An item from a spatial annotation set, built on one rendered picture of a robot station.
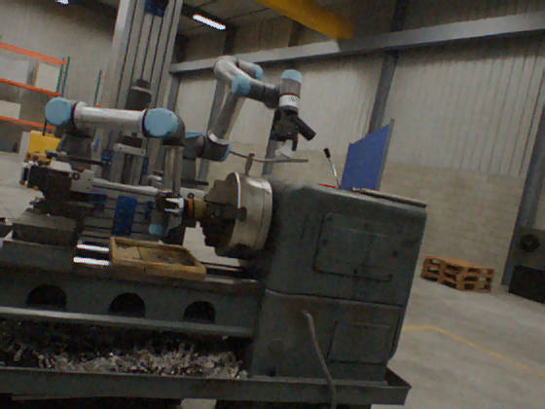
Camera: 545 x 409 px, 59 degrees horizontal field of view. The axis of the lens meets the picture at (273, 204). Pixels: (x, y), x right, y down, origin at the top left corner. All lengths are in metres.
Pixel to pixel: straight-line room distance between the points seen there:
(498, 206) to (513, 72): 3.20
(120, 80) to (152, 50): 0.22
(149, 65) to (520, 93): 10.99
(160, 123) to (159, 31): 0.72
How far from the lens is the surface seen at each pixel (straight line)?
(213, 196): 1.78
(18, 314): 1.64
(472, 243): 12.48
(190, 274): 1.61
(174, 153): 2.09
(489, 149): 12.71
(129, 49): 2.50
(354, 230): 1.76
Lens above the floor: 1.24
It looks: 3 degrees down
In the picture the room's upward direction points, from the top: 12 degrees clockwise
